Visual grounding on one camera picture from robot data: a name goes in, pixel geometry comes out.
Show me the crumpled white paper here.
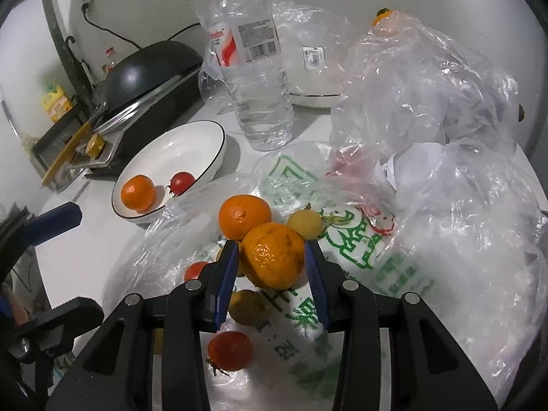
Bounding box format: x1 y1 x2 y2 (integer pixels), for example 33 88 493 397
377 141 450 189

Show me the clear plastic water bottle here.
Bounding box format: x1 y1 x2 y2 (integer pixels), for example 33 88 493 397
198 0 295 151

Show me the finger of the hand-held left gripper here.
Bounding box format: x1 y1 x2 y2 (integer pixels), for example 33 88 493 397
21 202 83 247
15 297 104 354

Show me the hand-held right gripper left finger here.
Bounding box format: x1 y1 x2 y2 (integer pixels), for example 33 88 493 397
45 240 240 411

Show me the red cherry tomato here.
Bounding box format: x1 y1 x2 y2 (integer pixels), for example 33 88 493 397
166 172 196 198
206 331 254 375
184 261 210 283

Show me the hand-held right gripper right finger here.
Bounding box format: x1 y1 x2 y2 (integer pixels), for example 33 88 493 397
304 240 499 411

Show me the green printed plastic bag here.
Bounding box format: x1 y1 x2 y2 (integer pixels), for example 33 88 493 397
103 141 433 411

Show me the black induction cooker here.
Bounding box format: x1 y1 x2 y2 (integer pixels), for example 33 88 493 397
86 66 204 178

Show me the black wok with wooden handle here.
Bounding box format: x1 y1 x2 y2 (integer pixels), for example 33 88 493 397
40 40 204 187

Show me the white bowl with black rim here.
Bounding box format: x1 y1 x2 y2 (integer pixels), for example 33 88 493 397
111 121 227 224

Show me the round yellow fruit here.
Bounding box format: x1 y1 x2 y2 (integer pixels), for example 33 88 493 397
228 289 268 326

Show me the yellow carton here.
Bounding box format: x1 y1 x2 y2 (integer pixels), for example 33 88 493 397
41 85 74 124

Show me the white translucent plastic bag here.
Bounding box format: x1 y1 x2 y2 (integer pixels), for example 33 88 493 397
377 137 548 407

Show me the black metal rack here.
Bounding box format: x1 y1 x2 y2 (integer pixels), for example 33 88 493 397
30 34 101 191

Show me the stainless steel pan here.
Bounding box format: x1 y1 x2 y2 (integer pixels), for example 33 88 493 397
71 73 202 167

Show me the grey wall pipe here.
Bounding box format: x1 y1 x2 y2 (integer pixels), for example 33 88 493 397
40 0 92 108

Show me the yellow fruit with stem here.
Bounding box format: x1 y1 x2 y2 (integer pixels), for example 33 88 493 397
287 205 324 240

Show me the red capped bottle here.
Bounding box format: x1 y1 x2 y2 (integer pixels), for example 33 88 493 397
102 47 118 82

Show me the tangerine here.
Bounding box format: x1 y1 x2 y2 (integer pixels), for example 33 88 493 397
218 195 273 241
240 222 306 289
121 175 155 213

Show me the black power cable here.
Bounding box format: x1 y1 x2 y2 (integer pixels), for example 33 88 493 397
81 6 202 52

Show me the white round pot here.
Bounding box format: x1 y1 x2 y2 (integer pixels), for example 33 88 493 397
274 6 352 109

